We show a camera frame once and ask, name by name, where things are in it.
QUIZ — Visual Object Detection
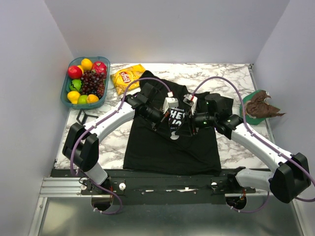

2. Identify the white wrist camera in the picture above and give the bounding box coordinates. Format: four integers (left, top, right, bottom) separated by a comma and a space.
183, 94, 198, 115
162, 92, 179, 114

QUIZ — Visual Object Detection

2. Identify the orange fruit top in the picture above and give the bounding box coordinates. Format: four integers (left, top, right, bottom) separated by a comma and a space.
81, 58, 93, 71

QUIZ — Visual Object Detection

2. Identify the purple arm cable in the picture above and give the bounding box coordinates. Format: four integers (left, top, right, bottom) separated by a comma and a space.
190, 76, 315, 213
70, 77, 173, 214

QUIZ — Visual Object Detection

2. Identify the green watermelon toy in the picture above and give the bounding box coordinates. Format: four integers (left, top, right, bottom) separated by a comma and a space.
69, 79, 83, 92

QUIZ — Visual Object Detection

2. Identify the aluminium frame rail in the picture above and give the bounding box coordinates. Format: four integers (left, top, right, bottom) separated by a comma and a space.
39, 177, 81, 198

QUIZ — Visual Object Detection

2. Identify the yellow chips bag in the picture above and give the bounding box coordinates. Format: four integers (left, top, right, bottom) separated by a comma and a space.
110, 64, 146, 95

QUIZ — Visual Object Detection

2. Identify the orange fruit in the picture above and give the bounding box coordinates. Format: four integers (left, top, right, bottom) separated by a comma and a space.
81, 58, 93, 71
86, 94, 99, 104

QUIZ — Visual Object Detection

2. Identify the teal plastic fruit basket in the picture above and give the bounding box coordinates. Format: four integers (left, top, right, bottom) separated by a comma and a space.
61, 57, 110, 110

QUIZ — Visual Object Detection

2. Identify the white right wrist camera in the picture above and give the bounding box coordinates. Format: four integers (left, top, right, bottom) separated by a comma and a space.
183, 94, 198, 115

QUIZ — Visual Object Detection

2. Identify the orange fruit bottom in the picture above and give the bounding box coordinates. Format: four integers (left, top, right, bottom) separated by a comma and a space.
86, 94, 99, 104

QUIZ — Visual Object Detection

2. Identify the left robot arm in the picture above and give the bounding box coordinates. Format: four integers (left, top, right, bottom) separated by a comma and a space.
62, 83, 178, 194

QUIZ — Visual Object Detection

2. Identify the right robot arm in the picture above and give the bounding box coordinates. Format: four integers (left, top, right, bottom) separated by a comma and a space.
176, 93, 311, 203

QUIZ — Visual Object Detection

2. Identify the red apple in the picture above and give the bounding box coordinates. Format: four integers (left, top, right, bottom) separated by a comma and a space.
67, 65, 83, 80

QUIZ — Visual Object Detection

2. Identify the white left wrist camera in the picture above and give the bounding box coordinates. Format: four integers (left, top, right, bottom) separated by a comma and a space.
162, 92, 179, 114

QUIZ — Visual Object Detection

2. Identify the black printed t-shirt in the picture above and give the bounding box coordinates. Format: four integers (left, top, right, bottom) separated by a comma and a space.
123, 70, 221, 175

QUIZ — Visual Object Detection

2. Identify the red dragon fruit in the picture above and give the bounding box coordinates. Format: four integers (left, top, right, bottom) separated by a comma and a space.
92, 61, 107, 75

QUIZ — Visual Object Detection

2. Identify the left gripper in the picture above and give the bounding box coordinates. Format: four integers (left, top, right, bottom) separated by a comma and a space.
143, 104, 172, 137

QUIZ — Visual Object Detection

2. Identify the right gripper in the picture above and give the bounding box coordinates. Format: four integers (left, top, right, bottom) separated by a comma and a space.
175, 107, 217, 137

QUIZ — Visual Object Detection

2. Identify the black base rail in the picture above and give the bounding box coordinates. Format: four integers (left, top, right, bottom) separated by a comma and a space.
50, 169, 265, 206

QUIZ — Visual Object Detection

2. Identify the black brooch stand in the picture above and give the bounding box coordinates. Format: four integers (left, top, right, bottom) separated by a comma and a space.
76, 109, 98, 126

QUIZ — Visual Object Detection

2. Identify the green lime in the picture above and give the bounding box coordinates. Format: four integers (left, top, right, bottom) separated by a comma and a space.
77, 95, 88, 104

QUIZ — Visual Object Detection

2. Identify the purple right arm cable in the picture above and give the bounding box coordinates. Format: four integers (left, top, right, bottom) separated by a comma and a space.
190, 76, 315, 213

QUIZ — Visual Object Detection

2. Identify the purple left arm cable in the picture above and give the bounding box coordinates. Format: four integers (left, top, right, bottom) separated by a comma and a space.
70, 77, 173, 214

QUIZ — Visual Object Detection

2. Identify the purple grapes bunch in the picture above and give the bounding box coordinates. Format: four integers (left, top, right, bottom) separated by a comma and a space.
80, 70, 106, 99

